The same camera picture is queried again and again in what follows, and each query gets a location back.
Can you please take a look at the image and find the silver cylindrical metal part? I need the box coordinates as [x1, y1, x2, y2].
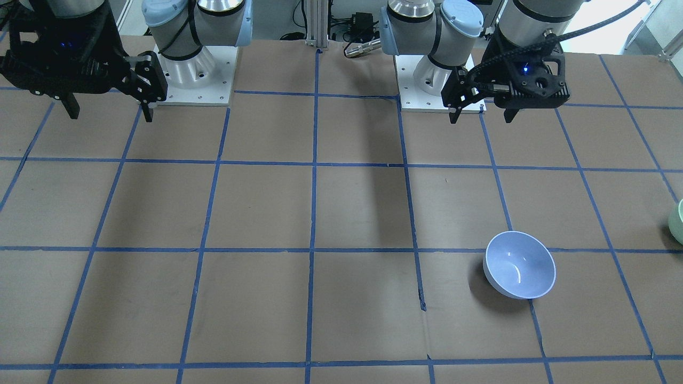
[343, 38, 382, 59]

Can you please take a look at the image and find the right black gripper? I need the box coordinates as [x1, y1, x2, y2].
[2, 1, 168, 123]

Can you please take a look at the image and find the black power adapter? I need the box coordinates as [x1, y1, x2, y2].
[349, 12, 374, 36]

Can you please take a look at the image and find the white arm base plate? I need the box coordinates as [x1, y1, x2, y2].
[154, 46, 240, 106]
[393, 53, 486, 114]

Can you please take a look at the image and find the green bowl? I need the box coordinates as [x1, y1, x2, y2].
[668, 199, 683, 245]

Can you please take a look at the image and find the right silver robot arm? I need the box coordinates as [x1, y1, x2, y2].
[2, 1, 253, 122]

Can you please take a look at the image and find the silver aluminium frame post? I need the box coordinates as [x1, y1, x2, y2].
[302, 1, 330, 51]

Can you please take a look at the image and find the blue bowl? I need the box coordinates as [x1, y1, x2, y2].
[483, 231, 557, 300]

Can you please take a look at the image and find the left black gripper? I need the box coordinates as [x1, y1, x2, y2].
[441, 33, 571, 124]

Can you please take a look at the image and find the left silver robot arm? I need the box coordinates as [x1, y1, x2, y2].
[379, 1, 581, 123]

